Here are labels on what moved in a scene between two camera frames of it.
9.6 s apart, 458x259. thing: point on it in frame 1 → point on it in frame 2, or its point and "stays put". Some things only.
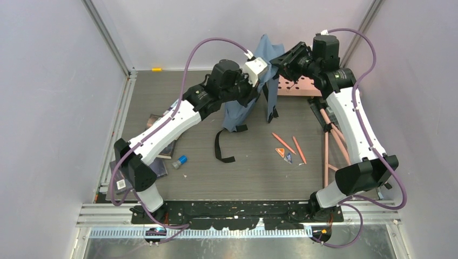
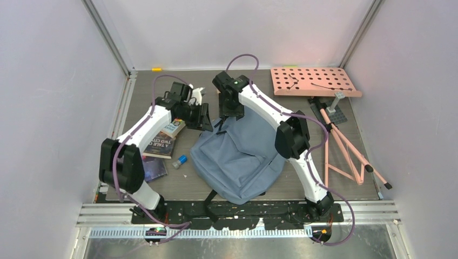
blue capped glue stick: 182,159 stays put
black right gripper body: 297,63 → 232,109
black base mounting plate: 235,215 stays put
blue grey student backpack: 269,50 → 236,159
